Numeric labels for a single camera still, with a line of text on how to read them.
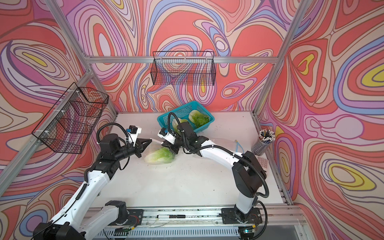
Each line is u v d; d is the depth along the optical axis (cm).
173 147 72
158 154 83
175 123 104
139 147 65
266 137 83
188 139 64
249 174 45
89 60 88
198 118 102
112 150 58
